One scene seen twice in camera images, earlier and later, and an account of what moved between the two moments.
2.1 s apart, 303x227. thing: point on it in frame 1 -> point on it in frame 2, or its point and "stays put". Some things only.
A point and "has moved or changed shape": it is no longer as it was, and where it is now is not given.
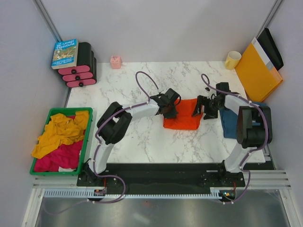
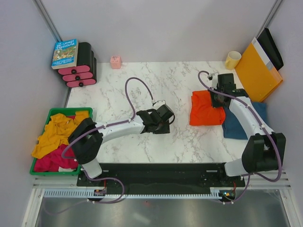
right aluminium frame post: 271,16 stays put
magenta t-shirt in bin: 66,155 stays put
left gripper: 172,115 -> 165,129
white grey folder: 262,53 stays put
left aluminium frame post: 44,14 stays put
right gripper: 203,100 -> 215,104
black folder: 267,40 stays put
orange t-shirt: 184,119 has moved or changed shape
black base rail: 162,178 stays put
